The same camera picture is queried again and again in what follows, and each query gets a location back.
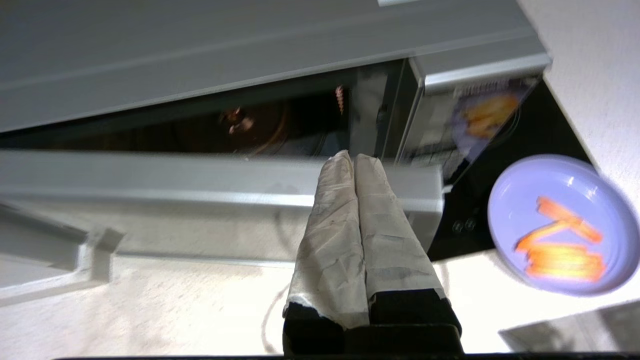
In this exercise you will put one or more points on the wrapped left gripper right finger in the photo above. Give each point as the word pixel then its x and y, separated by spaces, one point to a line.
pixel 395 250

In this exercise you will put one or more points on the wrapped left gripper left finger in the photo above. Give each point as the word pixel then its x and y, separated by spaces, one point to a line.
pixel 330 250

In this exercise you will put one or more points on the black induction cooktop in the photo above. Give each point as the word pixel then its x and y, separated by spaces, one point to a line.
pixel 540 135

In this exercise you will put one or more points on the silver Panasonic microwave body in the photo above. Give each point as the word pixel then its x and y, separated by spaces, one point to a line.
pixel 200 50

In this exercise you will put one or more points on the purple plastic plate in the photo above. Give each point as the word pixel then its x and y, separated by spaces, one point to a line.
pixel 515 200

